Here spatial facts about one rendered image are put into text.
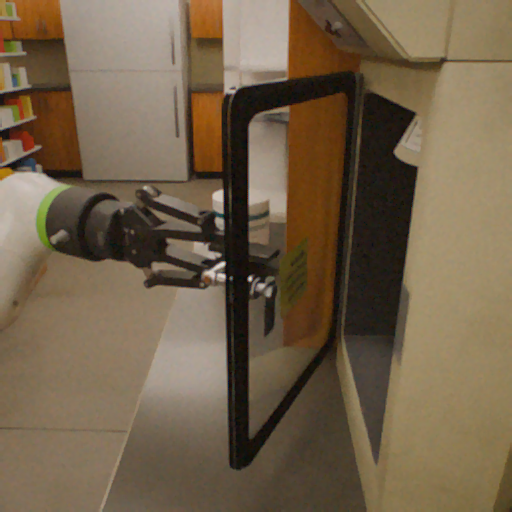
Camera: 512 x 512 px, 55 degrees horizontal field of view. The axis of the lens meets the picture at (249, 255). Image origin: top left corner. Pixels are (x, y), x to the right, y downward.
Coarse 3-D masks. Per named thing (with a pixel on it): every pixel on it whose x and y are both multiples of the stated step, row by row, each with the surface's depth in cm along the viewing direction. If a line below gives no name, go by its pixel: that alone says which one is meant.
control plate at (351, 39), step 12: (300, 0) 57; (312, 0) 48; (324, 0) 42; (312, 12) 55; (324, 12) 47; (336, 12) 41; (324, 24) 55; (336, 24) 47; (348, 24) 41; (336, 36) 54; (348, 36) 46
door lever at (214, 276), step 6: (222, 264) 52; (204, 270) 51; (210, 270) 51; (216, 270) 51; (222, 270) 51; (204, 276) 51; (210, 276) 50; (216, 276) 50; (222, 276) 50; (210, 282) 50; (216, 282) 50; (222, 282) 50
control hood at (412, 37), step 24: (336, 0) 38; (360, 0) 32; (384, 0) 31; (408, 0) 31; (432, 0) 31; (360, 24) 37; (384, 24) 32; (408, 24) 32; (432, 24) 32; (360, 48) 46; (384, 48) 36; (408, 48) 33; (432, 48) 33
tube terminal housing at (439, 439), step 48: (480, 0) 31; (480, 48) 32; (384, 96) 50; (432, 96) 35; (480, 96) 34; (432, 144) 35; (480, 144) 35; (432, 192) 36; (480, 192) 36; (432, 240) 38; (480, 240) 38; (432, 288) 39; (480, 288) 39; (384, 336) 74; (432, 336) 41; (480, 336) 41; (432, 384) 43; (480, 384) 43; (384, 432) 48; (432, 432) 45; (480, 432) 45; (384, 480) 48; (432, 480) 48; (480, 480) 47
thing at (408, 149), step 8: (416, 120) 48; (408, 128) 49; (416, 128) 47; (408, 136) 48; (416, 136) 47; (400, 144) 49; (408, 144) 48; (416, 144) 46; (400, 152) 49; (408, 152) 47; (416, 152) 46; (408, 160) 47; (416, 160) 46
